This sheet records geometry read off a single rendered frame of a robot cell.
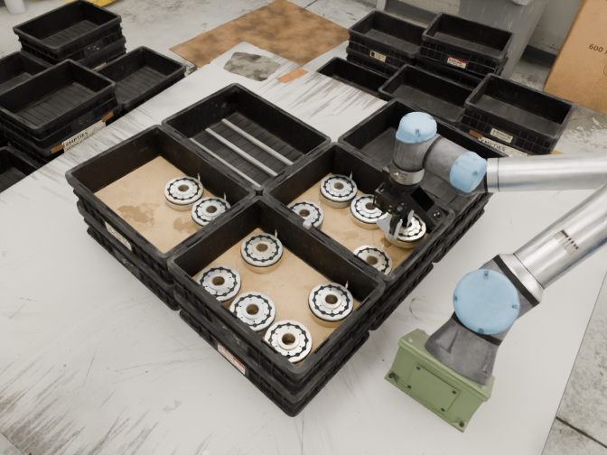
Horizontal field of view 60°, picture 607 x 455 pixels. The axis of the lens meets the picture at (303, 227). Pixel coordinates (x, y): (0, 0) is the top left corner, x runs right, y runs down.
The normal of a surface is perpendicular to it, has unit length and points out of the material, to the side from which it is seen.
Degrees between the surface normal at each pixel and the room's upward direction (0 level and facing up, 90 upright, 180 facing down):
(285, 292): 0
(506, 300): 51
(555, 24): 90
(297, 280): 0
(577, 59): 75
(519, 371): 0
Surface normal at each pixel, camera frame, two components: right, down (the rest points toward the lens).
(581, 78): -0.51, 0.39
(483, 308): -0.51, -0.02
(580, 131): 0.06, -0.66
